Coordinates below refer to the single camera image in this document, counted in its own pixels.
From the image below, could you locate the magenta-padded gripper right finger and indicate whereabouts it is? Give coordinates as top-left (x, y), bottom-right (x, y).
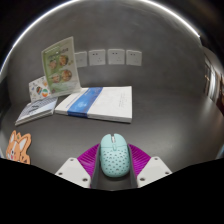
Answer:
top-left (128, 143), bottom-right (173, 189)

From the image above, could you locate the small white sticker card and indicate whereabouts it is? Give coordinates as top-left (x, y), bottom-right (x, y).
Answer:
top-left (28, 75), bottom-right (53, 103)

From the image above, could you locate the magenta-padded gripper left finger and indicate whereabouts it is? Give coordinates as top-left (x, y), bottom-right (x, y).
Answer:
top-left (54, 143), bottom-right (103, 190)

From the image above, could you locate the grey patterned book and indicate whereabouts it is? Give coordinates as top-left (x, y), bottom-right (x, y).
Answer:
top-left (14, 96), bottom-right (59, 127)

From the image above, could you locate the green food poster card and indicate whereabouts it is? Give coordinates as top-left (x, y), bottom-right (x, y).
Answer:
top-left (41, 36), bottom-right (83, 98)

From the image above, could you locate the white book with blue band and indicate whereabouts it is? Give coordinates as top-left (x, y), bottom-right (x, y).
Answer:
top-left (54, 85), bottom-right (133, 124)

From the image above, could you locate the mint green computer mouse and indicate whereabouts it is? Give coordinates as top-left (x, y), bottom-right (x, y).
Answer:
top-left (99, 133), bottom-right (131, 178)

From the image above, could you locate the orange cat-shaped mouse pad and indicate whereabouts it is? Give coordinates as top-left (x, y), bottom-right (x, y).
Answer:
top-left (5, 129), bottom-right (32, 165)

